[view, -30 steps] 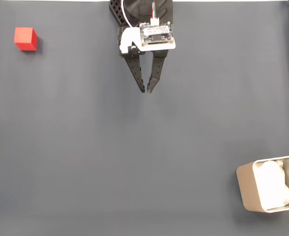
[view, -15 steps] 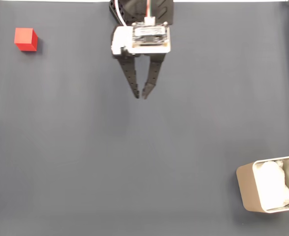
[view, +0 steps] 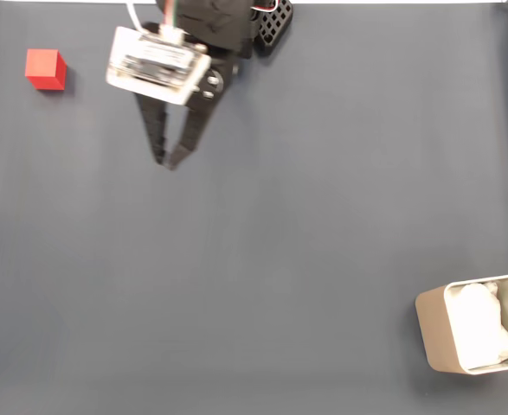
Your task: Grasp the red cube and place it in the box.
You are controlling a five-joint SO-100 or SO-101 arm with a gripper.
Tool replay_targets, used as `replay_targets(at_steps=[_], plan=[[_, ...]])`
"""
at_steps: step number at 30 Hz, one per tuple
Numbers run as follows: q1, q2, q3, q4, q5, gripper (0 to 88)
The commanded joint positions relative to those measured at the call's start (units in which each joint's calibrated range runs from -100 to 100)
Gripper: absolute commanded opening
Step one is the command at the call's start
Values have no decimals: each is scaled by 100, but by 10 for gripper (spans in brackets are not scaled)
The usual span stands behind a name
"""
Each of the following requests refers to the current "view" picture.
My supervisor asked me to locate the red cube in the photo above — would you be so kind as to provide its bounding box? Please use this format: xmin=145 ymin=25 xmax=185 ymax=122
xmin=24 ymin=48 xmax=68 ymax=93

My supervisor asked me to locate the beige square box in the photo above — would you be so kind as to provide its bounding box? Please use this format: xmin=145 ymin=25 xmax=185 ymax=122
xmin=415 ymin=272 xmax=508 ymax=375

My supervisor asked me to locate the blue-grey table mat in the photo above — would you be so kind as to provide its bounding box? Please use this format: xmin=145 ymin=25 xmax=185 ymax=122
xmin=0 ymin=3 xmax=508 ymax=415

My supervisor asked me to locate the white crumpled cloth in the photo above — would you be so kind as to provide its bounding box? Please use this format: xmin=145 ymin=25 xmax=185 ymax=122
xmin=446 ymin=280 xmax=508 ymax=371

